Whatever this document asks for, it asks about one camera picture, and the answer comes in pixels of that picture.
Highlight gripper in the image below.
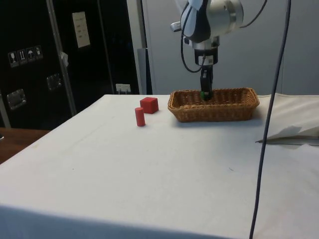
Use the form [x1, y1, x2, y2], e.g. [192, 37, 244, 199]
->
[193, 48, 220, 101]

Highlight wicker basket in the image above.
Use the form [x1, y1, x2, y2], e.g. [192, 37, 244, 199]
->
[167, 87, 260, 122]

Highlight red cylinder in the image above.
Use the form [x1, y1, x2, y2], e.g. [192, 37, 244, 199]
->
[135, 107, 146, 127]

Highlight pale lockers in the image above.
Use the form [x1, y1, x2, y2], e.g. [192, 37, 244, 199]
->
[126, 0, 319, 96]

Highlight red cube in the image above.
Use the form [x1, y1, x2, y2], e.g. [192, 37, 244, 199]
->
[140, 97, 160, 115]

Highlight black cabinet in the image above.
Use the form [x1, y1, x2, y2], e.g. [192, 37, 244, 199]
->
[0, 0, 141, 130]

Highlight black cable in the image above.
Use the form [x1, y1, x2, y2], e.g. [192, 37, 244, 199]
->
[180, 0, 207, 74]
[248, 0, 293, 239]
[239, 0, 268, 28]

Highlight white wall socket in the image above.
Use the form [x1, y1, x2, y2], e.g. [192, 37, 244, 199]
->
[115, 83, 131, 94]

